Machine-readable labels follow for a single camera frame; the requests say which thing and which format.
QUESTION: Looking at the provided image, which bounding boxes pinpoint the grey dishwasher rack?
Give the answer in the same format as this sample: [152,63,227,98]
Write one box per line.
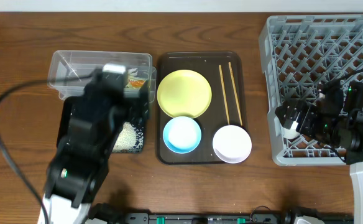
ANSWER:
[259,14,363,166]

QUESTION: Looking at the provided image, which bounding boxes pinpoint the yellow plate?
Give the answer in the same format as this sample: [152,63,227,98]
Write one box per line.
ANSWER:
[157,70,212,118]

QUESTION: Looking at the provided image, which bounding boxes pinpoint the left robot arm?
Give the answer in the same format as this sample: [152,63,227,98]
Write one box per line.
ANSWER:
[0,69,150,223]

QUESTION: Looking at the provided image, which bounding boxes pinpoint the white bowl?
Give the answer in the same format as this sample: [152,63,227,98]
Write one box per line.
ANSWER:
[212,125,252,164]

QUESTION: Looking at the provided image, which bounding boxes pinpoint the black tray bin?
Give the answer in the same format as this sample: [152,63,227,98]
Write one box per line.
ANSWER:
[56,96,145,154]

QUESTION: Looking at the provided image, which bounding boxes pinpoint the light blue bowl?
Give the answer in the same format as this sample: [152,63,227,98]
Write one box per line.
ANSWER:
[162,116,202,154]

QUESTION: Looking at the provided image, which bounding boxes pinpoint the clear plastic bin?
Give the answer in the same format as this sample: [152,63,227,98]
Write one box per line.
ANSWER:
[48,50,157,102]

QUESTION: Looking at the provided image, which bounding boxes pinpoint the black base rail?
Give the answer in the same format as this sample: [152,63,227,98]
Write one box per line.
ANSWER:
[84,203,354,224]

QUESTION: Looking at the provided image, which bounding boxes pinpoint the brown serving tray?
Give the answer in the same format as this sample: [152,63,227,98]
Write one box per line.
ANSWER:
[155,52,247,165]

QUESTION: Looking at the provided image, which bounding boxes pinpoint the white tissue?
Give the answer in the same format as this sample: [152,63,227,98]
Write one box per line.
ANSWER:
[127,68,139,77]

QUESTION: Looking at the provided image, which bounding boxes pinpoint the food scraps rice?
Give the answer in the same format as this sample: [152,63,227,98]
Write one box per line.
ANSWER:
[112,122,144,154]

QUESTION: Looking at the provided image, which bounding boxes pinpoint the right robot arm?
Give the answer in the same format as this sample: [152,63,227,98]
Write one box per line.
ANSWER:
[275,69,363,223]

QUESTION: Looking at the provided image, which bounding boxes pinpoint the wooden chopstick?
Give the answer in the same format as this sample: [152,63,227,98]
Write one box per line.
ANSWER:
[218,65,230,125]
[228,62,243,126]

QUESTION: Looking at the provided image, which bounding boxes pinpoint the white cup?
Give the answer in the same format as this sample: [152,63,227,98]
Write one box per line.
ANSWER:
[283,127,300,139]

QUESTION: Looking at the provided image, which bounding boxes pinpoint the green snack wrapper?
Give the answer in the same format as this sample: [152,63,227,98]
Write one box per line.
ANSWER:
[126,77,147,89]

